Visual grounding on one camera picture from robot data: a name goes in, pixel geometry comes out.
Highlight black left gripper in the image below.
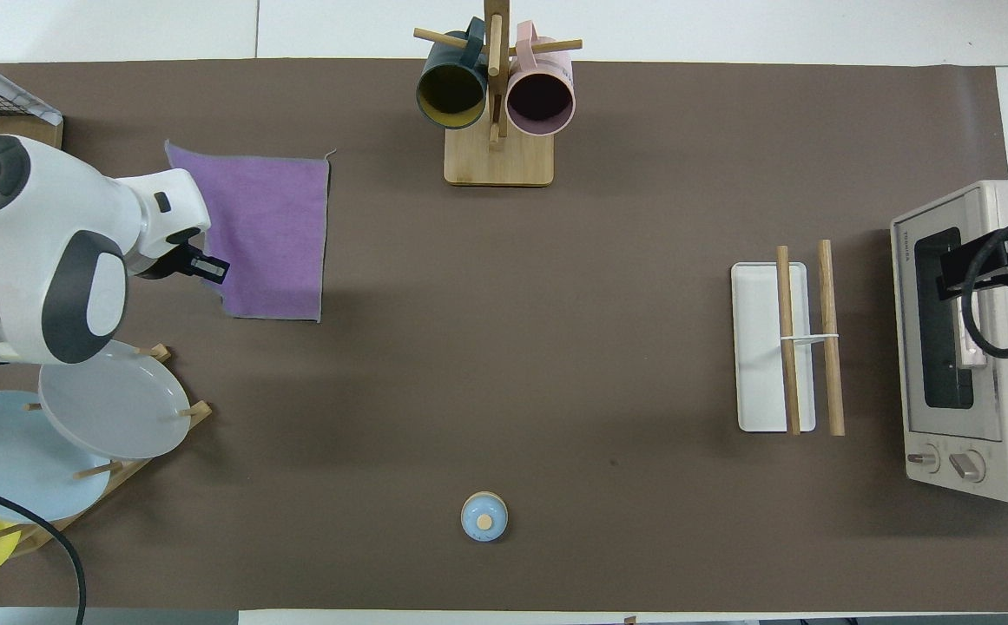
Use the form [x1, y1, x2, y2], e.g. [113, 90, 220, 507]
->
[132, 227, 231, 285]

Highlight purple and grey towel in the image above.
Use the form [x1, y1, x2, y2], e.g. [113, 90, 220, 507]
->
[165, 141, 335, 323]

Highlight white towel rack wooden bars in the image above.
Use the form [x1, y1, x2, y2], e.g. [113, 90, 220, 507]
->
[731, 240, 846, 437]

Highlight wooden plate rack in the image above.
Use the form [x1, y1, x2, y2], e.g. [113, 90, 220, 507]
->
[0, 345, 213, 558]

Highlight grey plate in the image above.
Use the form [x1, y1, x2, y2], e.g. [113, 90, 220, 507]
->
[38, 339, 192, 460]

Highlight wooden shelf boards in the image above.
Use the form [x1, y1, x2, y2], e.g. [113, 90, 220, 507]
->
[0, 68, 64, 244]

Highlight marble patterned paper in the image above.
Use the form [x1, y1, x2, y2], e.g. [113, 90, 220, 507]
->
[0, 45, 63, 127]

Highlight light blue plate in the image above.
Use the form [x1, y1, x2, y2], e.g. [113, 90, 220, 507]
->
[0, 391, 114, 524]

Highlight dark teal mug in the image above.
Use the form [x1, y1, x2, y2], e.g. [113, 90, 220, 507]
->
[416, 17, 489, 130]

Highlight wooden mug tree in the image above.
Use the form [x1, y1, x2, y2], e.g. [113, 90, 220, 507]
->
[413, 0, 583, 188]

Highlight brown table mat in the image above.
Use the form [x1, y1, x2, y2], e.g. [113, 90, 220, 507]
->
[0, 58, 1008, 613]

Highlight pink mug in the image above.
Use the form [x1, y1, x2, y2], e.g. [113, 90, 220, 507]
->
[505, 22, 576, 137]

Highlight black wire basket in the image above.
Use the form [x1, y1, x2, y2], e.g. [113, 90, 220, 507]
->
[0, 80, 36, 118]

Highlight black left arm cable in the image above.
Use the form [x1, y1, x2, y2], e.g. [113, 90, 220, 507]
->
[0, 480, 88, 625]

